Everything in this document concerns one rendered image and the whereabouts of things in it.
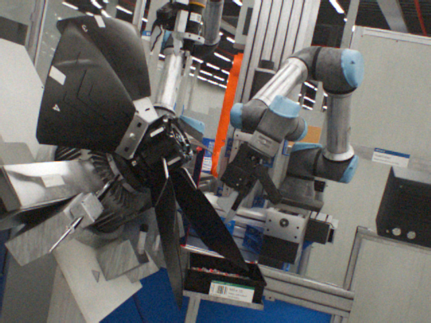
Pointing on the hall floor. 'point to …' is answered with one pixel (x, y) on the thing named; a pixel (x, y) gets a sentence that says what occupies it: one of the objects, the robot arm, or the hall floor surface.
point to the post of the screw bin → (192, 310)
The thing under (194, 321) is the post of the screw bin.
